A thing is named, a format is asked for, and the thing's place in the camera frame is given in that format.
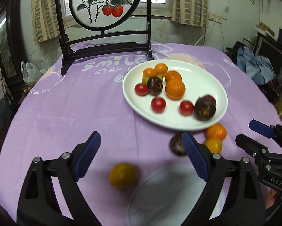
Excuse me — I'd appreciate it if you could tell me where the beige checked curtain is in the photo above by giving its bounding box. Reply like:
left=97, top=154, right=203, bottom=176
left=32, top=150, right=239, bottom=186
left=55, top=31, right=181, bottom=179
left=31, top=0, right=60, bottom=45
left=171, top=0, right=210, bottom=27

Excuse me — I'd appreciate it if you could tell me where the black persimmon painting screen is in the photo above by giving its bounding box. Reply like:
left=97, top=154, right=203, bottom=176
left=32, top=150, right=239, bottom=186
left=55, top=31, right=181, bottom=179
left=54, top=0, right=154, bottom=76

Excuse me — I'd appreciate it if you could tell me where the dark purple passion fruit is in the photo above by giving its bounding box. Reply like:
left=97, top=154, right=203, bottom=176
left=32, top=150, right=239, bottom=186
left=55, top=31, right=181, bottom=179
left=170, top=133, right=187, bottom=156
left=147, top=76, right=164, bottom=96
left=194, top=97, right=216, bottom=121

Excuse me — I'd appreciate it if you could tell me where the purple printed tablecloth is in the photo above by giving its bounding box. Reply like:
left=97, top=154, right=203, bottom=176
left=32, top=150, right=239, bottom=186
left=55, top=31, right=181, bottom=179
left=0, top=41, right=282, bottom=226

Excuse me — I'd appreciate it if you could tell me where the white wall socket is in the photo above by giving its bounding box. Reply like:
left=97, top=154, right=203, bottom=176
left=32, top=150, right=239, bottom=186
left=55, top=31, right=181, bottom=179
left=209, top=14, right=224, bottom=24

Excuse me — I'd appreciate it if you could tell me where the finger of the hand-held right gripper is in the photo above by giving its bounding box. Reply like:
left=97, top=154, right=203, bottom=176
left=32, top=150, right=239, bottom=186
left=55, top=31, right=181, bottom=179
left=235, top=134, right=271, bottom=162
left=249, top=120, right=282, bottom=152

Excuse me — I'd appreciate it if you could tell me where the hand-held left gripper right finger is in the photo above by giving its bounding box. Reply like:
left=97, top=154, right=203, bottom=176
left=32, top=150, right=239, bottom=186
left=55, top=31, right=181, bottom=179
left=182, top=132, right=266, bottom=226

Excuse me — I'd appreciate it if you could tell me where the white oval plate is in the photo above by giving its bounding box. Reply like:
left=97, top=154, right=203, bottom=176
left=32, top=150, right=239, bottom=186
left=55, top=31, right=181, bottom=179
left=122, top=60, right=228, bottom=131

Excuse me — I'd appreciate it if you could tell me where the small orange mandarin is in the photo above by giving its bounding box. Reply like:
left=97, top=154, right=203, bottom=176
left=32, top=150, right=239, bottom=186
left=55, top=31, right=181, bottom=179
left=206, top=123, right=227, bottom=140
left=143, top=68, right=157, bottom=78
left=165, top=70, right=182, bottom=82

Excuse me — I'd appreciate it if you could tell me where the person's right hand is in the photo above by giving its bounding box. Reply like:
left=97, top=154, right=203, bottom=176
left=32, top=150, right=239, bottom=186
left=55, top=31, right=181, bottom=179
left=264, top=189, right=282, bottom=209

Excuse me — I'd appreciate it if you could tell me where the blue crumpled cloth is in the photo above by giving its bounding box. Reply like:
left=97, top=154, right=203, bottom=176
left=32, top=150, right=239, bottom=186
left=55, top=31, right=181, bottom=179
left=236, top=47, right=274, bottom=85

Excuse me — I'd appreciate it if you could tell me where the large orange mandarin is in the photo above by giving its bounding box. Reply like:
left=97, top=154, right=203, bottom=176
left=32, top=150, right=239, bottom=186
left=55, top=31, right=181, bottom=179
left=165, top=79, right=186, bottom=100

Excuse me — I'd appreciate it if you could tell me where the black monitor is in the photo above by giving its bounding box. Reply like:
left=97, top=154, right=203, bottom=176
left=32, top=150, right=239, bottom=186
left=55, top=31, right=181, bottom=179
left=257, top=33, right=282, bottom=76

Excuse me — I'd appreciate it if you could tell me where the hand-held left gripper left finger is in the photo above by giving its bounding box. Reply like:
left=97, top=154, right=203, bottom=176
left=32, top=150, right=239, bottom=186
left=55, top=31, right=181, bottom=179
left=17, top=131, right=101, bottom=226

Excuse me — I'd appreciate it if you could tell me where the dark framed painting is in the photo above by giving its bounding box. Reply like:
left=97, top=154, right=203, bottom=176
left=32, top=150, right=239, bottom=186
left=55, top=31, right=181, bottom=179
left=0, top=12, right=17, bottom=78

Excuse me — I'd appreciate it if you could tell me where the white power cable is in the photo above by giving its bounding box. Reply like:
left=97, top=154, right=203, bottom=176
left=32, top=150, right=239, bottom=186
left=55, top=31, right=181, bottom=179
left=194, top=20, right=215, bottom=46

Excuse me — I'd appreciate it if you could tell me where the white plastic bag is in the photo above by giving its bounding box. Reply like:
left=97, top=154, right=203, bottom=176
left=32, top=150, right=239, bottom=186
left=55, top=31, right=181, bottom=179
left=21, top=61, right=44, bottom=84

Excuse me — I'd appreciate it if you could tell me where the yellowish orange mandarin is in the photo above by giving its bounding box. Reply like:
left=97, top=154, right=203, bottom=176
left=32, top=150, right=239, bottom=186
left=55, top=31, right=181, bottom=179
left=203, top=138, right=223, bottom=154

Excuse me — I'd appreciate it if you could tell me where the green-tinged mandarin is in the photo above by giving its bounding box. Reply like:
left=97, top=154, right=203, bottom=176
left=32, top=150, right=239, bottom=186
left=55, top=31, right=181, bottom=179
left=154, top=63, right=168, bottom=76

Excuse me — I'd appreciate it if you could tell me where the round orange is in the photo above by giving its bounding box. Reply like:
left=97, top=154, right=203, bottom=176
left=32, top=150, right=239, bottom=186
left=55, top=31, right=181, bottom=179
left=109, top=162, right=139, bottom=189

